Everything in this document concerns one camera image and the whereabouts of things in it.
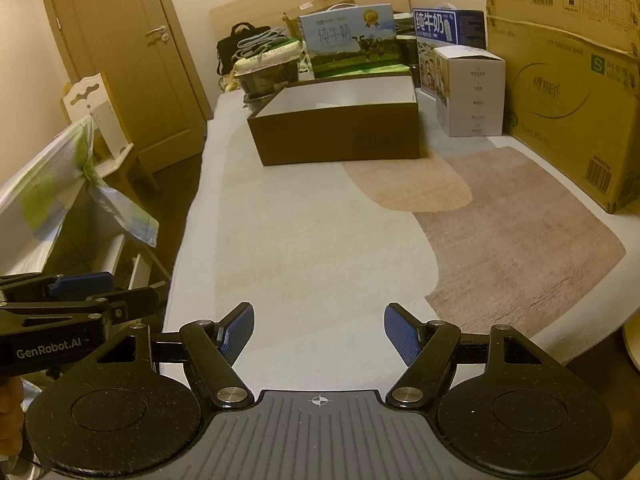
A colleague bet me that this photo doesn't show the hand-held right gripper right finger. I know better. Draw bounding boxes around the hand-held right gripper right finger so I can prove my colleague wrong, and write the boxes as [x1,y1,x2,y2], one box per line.
[383,302,547,409]

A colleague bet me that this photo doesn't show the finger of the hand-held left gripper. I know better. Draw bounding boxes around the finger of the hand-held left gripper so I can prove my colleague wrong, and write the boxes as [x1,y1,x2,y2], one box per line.
[86,287,161,327]
[0,271,115,304]

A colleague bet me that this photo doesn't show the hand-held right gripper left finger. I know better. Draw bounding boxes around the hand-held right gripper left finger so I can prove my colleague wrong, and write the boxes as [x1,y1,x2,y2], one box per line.
[96,301,256,409]

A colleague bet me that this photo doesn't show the person's left hand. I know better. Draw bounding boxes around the person's left hand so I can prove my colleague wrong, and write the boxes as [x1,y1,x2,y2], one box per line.
[0,377,25,461]

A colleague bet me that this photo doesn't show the white rack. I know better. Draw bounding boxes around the white rack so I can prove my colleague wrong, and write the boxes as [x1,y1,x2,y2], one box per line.
[0,230,172,312]

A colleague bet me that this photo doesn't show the beige brown mat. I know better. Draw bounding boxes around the beige brown mat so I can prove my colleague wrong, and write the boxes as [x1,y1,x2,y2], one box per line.
[215,125,628,343]

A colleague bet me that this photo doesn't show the white bed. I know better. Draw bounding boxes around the white bed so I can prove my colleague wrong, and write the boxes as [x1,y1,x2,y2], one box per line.
[162,92,629,387]

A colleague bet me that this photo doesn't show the white chair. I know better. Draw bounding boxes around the white chair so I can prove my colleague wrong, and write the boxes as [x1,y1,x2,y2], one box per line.
[60,72,137,177]

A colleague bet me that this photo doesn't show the wooden door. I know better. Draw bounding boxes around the wooden door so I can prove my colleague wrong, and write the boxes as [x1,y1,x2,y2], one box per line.
[37,0,212,174]

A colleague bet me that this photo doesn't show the white box with photo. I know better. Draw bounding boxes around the white box with photo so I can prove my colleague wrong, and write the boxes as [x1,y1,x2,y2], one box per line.
[432,45,506,138]

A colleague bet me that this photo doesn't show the black plastic container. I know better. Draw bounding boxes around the black plastic container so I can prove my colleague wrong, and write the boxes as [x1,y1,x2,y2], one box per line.
[235,57,302,96]

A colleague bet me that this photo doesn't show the black bag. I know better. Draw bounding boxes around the black bag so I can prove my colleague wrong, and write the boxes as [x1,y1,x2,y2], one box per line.
[216,22,274,77]

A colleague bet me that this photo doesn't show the large brown cardboard box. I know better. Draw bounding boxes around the large brown cardboard box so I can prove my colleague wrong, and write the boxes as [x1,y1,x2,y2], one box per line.
[484,0,640,215]

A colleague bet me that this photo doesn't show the bundle of grey hangers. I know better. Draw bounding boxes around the bundle of grey hangers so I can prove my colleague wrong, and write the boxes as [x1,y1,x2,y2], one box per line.
[235,30,287,61]

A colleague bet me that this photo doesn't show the green milk carton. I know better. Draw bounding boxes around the green milk carton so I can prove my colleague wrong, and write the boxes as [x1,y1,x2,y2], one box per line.
[299,4,401,80]

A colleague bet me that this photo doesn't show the blue milk carton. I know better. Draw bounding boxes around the blue milk carton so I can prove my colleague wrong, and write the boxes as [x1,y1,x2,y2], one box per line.
[411,6,489,98]

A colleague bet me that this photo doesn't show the wooden headboard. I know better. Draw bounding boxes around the wooden headboard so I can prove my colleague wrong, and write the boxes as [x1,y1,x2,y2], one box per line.
[209,0,414,61]

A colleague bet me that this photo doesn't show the flat cardboard box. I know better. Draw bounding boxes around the flat cardboard box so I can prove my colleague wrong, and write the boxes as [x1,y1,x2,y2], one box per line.
[282,0,357,26]

